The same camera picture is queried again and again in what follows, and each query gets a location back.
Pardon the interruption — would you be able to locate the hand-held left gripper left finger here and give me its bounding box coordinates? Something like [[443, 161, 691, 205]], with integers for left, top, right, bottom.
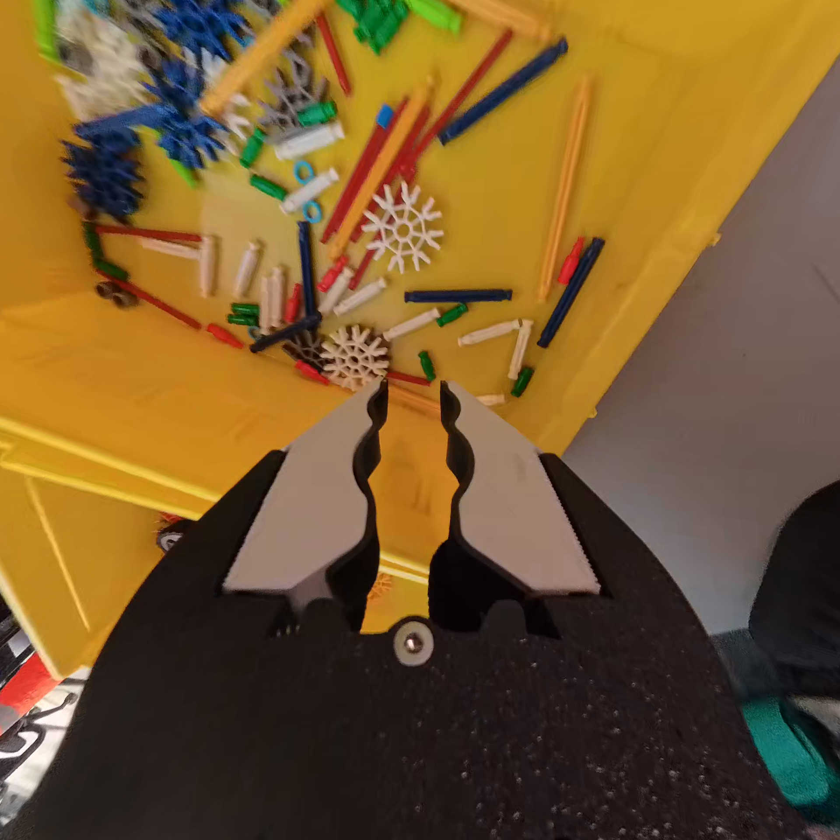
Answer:
[[222, 379, 389, 634]]

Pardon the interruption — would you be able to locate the pile of colourful toy pieces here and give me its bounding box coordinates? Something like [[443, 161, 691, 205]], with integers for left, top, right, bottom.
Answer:
[[36, 0, 606, 408]]

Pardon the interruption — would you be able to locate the teal fabric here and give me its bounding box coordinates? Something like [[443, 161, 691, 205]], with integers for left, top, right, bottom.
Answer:
[[740, 696, 840, 829]]

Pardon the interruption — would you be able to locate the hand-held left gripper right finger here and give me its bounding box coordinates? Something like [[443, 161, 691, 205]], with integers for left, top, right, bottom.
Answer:
[[428, 381, 601, 632]]

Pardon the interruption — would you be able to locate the pile of wheels and connectors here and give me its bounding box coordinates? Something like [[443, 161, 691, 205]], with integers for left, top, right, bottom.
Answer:
[[154, 512, 201, 555]]

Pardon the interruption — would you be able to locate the yellow plastic crate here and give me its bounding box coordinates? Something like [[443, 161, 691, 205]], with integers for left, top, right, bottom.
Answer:
[[0, 0, 840, 585], [0, 453, 234, 680]]

